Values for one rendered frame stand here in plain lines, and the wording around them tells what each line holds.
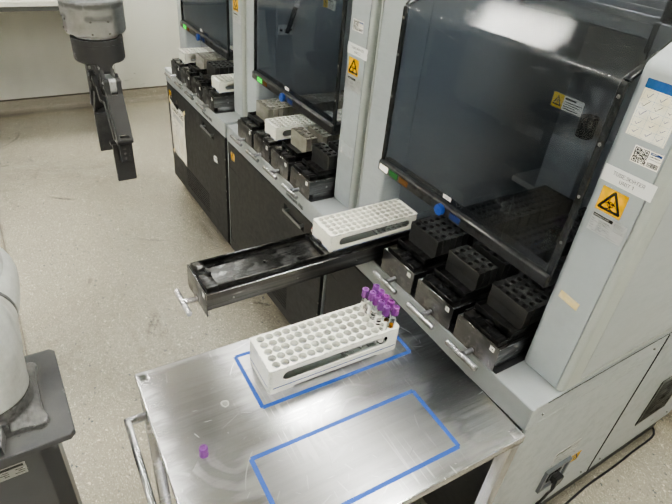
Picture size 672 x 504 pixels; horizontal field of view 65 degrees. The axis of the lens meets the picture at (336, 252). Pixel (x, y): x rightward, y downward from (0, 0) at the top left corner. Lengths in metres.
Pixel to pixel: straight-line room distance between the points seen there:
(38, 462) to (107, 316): 1.29
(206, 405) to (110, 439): 1.06
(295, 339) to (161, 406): 0.27
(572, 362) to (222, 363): 0.74
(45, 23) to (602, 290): 4.18
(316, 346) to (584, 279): 0.55
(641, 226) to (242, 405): 0.79
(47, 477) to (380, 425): 0.72
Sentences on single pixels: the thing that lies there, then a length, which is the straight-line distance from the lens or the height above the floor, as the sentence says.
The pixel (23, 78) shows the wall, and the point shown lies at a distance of 4.72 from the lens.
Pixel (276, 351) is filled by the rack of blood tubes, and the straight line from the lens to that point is 1.06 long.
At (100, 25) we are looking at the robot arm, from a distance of 0.91.
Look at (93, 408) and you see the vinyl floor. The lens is 2.18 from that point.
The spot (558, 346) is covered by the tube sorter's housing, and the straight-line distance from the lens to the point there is 1.27.
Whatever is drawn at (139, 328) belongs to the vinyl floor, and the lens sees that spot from 2.43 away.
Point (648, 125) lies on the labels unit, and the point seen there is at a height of 1.34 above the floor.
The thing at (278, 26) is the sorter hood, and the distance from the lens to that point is 2.01.
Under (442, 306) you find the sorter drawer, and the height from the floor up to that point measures 0.79.
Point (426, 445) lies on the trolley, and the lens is 1.02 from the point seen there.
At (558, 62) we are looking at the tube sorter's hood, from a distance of 1.12.
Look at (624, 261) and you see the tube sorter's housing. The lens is 1.11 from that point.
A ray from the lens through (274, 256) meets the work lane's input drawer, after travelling 1.41.
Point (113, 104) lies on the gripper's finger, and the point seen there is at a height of 1.32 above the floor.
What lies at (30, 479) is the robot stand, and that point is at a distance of 1.35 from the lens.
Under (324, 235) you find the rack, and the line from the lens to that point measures 1.42.
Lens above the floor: 1.63
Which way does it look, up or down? 35 degrees down
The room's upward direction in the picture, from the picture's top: 6 degrees clockwise
